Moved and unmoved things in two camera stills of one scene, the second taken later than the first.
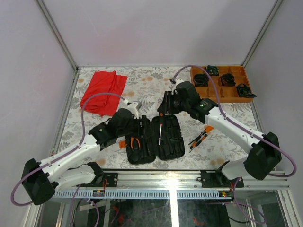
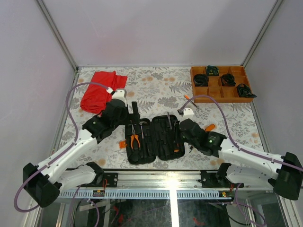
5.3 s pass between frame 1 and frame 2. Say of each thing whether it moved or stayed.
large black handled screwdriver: moved
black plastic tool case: stayed
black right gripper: moved
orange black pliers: stayed
